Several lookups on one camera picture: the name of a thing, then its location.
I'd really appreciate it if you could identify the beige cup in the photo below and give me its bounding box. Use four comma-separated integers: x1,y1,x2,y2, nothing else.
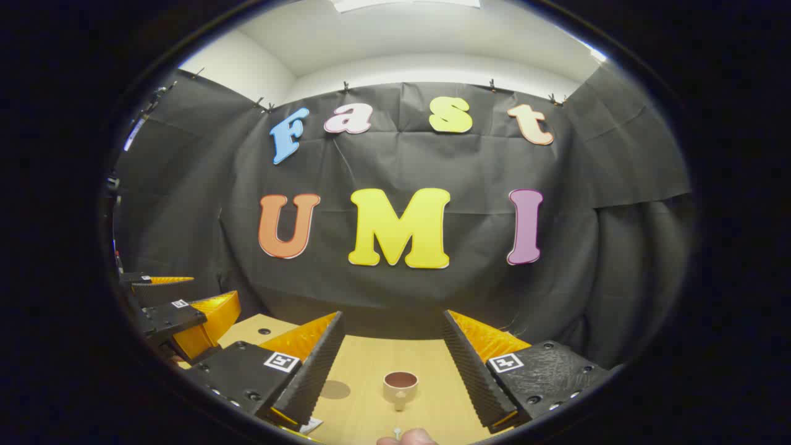
383,371,420,412

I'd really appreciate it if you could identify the black backdrop cloth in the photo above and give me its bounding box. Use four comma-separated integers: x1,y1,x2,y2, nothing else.
113,67,693,371

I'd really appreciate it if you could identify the ceiling light panel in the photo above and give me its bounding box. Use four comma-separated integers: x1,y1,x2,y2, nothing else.
331,0,483,14

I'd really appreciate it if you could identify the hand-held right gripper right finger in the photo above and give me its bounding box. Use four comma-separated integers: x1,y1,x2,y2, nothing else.
441,309,612,434

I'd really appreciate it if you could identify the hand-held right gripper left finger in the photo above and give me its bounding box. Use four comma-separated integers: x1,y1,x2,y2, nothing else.
184,310,345,433

